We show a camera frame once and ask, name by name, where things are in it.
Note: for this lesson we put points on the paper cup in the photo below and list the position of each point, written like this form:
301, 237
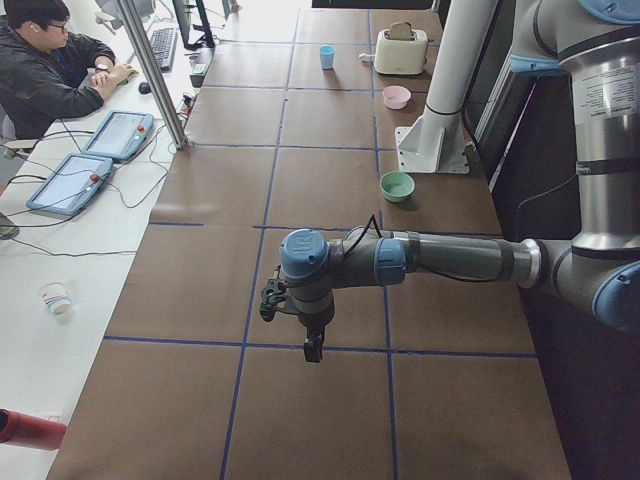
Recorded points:
55, 298

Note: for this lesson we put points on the seated person black jacket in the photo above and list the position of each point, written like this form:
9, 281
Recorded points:
49, 73

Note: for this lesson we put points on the aluminium frame post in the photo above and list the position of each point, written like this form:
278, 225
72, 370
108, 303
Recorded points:
142, 48

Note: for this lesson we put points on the white pedestal column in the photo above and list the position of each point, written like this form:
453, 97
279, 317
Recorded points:
435, 144

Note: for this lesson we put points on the toast slice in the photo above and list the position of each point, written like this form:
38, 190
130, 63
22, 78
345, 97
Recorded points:
401, 31

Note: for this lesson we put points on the teach pendant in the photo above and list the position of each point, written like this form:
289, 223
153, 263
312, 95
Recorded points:
120, 135
72, 185

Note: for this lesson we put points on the pink bowl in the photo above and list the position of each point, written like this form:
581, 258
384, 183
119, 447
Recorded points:
396, 97

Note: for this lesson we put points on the cream toaster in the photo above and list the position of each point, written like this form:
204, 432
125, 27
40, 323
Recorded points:
401, 57

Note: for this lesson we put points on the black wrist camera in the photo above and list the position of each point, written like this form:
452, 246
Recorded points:
274, 297

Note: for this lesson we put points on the green bowl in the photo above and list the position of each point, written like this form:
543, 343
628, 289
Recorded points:
397, 186

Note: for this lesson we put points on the red bottle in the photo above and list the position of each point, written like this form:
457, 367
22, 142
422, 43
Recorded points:
23, 430

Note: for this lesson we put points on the teach pendant near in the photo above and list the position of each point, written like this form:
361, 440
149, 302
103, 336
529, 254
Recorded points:
72, 185

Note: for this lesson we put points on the blue cup right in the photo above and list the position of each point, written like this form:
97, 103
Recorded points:
326, 55

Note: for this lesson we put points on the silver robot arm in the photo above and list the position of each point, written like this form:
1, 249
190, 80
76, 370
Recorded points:
597, 43

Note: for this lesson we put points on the black monitor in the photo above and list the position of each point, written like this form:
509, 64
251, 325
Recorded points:
193, 24

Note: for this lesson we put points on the black keyboard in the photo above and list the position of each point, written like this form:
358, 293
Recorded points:
163, 43

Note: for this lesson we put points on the black computer mouse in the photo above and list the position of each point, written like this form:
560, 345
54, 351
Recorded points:
144, 88

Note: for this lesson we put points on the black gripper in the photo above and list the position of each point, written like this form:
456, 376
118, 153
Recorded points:
314, 323

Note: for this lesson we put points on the teach pendant far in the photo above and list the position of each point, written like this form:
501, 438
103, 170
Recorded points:
120, 135

